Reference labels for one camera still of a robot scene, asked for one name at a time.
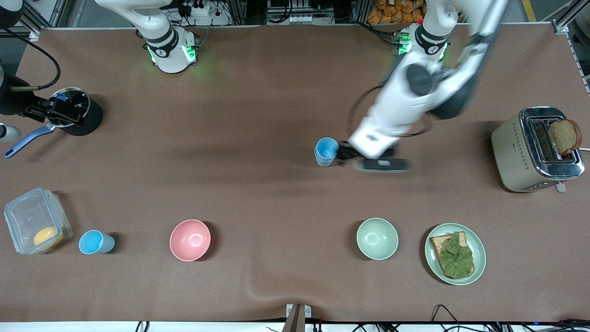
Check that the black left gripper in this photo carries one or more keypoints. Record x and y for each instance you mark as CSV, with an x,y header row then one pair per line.
x,y
345,151

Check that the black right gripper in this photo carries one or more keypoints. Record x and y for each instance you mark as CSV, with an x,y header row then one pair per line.
x,y
10,102

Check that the blue plastic cup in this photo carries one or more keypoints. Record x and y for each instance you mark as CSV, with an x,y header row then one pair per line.
x,y
92,242
326,148
325,163

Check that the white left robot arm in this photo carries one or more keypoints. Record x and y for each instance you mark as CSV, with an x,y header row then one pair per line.
x,y
396,106

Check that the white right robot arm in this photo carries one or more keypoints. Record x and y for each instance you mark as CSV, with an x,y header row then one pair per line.
x,y
161,27

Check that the grey white cylinder object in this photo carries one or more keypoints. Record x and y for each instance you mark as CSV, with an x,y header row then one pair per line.
x,y
10,133

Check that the pale green bowl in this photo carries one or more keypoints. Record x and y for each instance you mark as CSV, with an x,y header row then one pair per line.
x,y
377,239

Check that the brown table cover mat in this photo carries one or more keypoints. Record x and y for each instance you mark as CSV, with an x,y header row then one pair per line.
x,y
276,92

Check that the clear plastic food container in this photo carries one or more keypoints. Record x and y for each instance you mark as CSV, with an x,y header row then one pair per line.
x,y
23,216

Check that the orange round food piece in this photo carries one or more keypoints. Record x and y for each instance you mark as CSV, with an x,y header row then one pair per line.
x,y
48,236

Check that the brown bread slice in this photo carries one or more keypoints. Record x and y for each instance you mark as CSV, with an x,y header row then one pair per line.
x,y
438,244
564,136

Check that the white power strip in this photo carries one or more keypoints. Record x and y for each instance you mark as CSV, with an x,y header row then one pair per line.
x,y
200,10
299,19

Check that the bag of orange buns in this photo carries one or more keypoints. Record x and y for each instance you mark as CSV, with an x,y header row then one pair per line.
x,y
396,14

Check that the green lettuce leaf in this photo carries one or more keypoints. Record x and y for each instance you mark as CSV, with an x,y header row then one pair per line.
x,y
456,260

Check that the pale green round plate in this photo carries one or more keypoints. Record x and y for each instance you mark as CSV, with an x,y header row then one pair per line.
x,y
479,251

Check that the beige and chrome toaster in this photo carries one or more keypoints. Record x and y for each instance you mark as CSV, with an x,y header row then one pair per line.
x,y
511,152

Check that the pink bowl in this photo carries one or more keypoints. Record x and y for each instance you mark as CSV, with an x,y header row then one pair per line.
x,y
190,240

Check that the aluminium frame profile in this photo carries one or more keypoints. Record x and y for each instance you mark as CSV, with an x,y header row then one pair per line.
x,y
37,20
569,16

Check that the metal mount bracket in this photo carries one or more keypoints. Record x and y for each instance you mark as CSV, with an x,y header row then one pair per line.
x,y
297,318

